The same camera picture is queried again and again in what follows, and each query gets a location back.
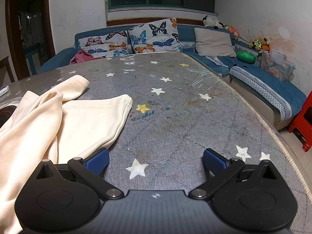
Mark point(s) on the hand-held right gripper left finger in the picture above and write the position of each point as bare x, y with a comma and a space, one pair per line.
98, 161

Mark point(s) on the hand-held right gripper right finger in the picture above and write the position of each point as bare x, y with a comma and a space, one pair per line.
214, 162

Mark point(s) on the cream sweatshirt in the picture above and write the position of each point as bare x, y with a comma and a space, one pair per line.
73, 121

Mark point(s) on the grey star print tablecloth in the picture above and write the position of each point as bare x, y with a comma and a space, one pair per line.
182, 117

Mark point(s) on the red plastic stool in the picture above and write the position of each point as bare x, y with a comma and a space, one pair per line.
301, 121

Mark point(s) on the round built-in induction cooker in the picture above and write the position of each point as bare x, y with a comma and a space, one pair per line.
6, 113

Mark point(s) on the pink cloth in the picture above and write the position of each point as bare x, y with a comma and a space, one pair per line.
81, 57

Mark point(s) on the green plastic bowl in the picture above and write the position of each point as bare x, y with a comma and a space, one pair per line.
246, 56

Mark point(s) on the clear plastic storage box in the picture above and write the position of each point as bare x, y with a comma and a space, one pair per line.
276, 65

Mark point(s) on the butterfly print cushion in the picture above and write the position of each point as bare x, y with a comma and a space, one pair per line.
153, 36
104, 44

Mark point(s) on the white tube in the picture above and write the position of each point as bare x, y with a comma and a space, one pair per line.
3, 91

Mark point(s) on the grey cushion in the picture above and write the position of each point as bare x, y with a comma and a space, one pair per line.
213, 42

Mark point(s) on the yellow green plush toy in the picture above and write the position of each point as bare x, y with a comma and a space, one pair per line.
256, 44

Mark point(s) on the orange plush toy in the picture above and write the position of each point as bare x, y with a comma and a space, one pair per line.
267, 45

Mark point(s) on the blue corner sofa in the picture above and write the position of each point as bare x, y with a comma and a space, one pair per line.
186, 33

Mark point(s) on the pink plush toy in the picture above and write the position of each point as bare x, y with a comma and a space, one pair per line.
234, 31

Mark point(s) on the wooden chair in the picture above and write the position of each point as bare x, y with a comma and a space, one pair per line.
6, 64

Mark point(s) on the black and white plush toy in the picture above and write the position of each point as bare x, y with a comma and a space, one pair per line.
210, 22

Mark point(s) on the blue furniture frame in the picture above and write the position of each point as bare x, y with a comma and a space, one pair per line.
33, 53

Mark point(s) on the brown wooden door frame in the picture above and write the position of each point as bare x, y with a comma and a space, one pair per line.
48, 29

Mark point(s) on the brown wooden wall board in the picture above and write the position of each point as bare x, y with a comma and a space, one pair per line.
190, 21

